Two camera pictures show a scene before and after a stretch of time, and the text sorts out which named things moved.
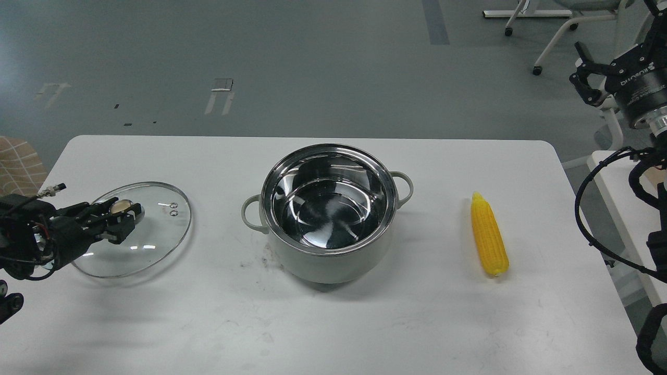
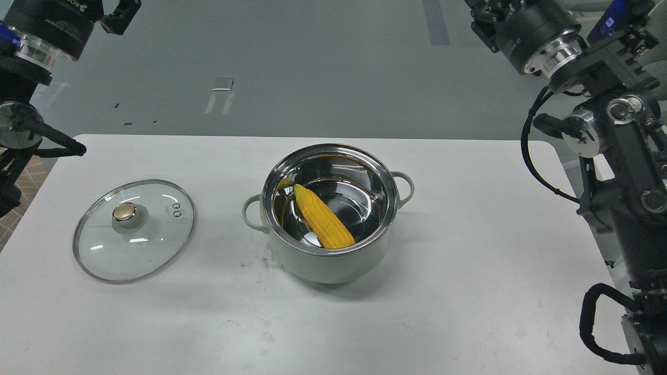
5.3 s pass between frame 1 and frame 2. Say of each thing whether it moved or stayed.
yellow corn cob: moved
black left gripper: moved
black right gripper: moved
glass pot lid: stayed
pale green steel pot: stayed
